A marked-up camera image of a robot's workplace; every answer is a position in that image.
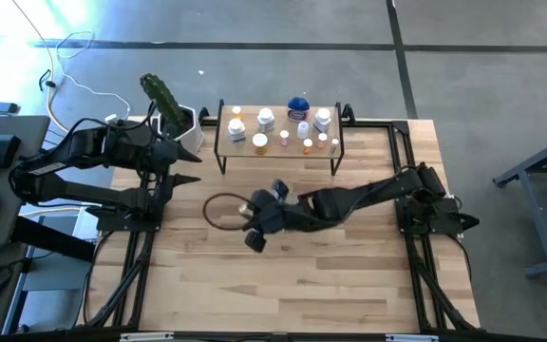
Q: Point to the large orange bottle white cap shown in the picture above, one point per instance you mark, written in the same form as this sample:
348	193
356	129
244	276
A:
259	141

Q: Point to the green cactus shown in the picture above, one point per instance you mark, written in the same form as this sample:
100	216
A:
162	97

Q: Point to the white grey box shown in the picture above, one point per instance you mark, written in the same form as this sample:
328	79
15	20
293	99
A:
81	227

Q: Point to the wooden shelf black frame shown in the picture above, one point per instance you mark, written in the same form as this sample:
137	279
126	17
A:
273	151

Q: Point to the small orange pill vial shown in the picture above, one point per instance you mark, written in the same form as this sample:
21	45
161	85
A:
236	110
307	145

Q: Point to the grey metal stand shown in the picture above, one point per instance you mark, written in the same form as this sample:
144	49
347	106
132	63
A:
538	223

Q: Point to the slim white vial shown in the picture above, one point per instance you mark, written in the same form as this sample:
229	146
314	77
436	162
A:
334	145

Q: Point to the white plant pot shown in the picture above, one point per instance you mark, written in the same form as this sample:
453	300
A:
193	138

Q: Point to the white bottle blue label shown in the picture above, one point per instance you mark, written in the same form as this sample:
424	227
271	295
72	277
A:
322	119
265	119

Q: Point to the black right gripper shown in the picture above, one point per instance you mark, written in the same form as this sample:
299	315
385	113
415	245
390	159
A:
283	216

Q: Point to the small plain white bottle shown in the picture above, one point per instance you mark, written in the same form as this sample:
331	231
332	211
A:
303	129

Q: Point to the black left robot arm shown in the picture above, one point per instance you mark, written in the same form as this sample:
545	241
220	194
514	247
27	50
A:
83	192

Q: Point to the white bottle grey label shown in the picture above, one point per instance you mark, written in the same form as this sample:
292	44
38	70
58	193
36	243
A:
236	129

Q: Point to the white metal bracket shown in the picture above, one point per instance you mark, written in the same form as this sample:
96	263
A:
146	336
411	337

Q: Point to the black desk beam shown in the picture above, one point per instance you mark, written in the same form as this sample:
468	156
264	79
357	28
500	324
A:
50	239

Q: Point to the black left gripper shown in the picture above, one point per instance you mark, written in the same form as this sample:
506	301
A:
150	159

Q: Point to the grey desk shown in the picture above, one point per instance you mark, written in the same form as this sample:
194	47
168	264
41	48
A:
31	128

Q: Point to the white power adapter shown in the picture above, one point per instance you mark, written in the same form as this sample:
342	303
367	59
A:
110	117

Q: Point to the black aluminium station frame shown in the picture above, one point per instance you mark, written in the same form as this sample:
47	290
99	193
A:
402	126

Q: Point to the blue lidded jar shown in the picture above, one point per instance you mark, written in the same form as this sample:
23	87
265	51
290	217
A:
298	108

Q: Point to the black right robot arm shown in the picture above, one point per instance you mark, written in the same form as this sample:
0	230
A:
349	202

